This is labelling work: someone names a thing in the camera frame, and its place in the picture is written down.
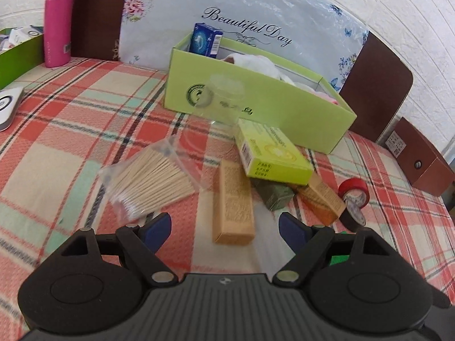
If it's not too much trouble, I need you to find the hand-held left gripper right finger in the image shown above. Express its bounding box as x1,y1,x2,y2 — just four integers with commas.
273,212,392,288

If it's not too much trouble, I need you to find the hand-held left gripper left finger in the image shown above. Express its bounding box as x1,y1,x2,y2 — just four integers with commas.
59,212,177,288

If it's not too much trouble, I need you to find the olive green small box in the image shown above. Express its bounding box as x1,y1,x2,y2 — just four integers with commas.
253,178,295,212

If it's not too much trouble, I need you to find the orange-brown small box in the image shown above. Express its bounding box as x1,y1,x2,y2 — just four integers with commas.
297,174,347,226

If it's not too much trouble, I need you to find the bag of cotton swabs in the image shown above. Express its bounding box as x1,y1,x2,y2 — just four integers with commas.
100,137,208,223

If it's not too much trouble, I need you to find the green plastic item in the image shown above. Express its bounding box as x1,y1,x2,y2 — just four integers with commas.
330,232,351,267

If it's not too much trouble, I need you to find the black tape roll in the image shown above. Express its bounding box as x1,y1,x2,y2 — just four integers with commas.
340,192,367,232

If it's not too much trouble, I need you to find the tan long box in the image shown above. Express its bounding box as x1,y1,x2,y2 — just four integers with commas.
212,159,255,246

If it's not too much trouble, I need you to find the red tape roll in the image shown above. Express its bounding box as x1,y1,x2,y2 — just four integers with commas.
338,179,369,208

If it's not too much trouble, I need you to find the yellow-green medicine box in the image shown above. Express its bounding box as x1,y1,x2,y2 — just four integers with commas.
235,118,313,186

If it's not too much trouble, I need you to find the lime green cardboard box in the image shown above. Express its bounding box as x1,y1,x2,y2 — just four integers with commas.
163,32,357,155

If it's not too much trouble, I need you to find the white glove with pink cuff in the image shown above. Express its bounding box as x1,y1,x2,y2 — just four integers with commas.
222,53,340,106

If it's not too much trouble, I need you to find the blue medicine box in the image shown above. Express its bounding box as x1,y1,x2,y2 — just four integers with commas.
188,22,224,57

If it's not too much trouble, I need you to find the plaid bedsheet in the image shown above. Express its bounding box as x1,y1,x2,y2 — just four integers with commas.
0,57,455,341

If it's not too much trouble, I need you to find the clear plastic cup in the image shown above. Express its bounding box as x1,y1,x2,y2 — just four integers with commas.
194,74,246,125

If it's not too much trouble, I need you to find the white flat device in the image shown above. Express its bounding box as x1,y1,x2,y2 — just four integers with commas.
0,87,25,133

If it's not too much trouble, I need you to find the dark green storage box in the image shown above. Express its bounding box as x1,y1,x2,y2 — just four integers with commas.
0,26,45,91

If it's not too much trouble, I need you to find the brown wooden headboard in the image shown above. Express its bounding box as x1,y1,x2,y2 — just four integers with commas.
70,0,415,143

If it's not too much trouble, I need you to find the pink thermos bottle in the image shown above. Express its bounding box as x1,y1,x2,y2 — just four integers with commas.
44,0,76,69

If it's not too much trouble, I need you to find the floral plastic-wrapped pillow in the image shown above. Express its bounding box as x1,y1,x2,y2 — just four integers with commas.
117,0,370,95

